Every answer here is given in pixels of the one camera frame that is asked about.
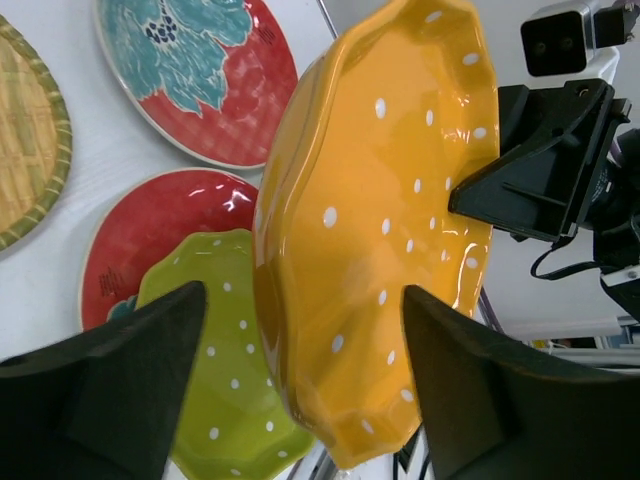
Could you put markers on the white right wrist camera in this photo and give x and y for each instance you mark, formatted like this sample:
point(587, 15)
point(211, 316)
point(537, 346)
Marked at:
point(563, 37)

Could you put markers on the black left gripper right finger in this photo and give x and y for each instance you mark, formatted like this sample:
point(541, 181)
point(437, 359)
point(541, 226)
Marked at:
point(495, 408)

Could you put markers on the red plate with teal flower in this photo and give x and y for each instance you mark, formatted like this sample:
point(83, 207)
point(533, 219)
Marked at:
point(148, 222)

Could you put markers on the woven bamboo pattern plate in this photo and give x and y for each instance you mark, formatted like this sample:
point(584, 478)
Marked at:
point(36, 138)

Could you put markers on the yellow polka dot bowl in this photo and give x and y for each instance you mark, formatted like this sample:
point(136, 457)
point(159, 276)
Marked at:
point(353, 207)

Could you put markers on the green polka dot bowl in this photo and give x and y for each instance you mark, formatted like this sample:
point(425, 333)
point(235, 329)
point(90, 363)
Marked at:
point(233, 424)

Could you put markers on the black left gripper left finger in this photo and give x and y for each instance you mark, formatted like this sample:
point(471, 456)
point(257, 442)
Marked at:
point(103, 404)

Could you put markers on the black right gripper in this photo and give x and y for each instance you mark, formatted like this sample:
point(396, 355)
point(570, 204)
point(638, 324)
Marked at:
point(562, 164)

